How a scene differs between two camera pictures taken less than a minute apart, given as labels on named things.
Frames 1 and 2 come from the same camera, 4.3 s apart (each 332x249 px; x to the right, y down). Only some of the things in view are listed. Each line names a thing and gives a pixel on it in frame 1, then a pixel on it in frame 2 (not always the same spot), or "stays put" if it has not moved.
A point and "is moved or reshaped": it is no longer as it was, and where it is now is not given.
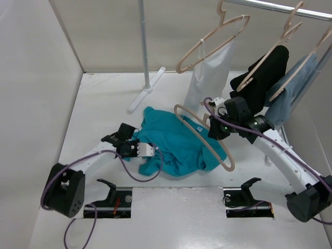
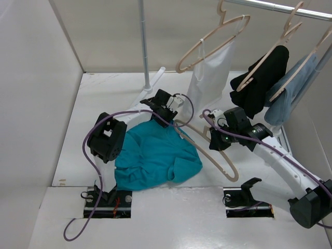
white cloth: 211,74 stays put
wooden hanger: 226,168 -> 204,128
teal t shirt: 170,149 is moved or reshaped
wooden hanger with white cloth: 181,70 stays put
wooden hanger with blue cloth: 293,74 stays put
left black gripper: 135,142 -> 171,114
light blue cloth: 278,105 stays put
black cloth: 254,84 stays put
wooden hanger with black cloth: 282,38 stays put
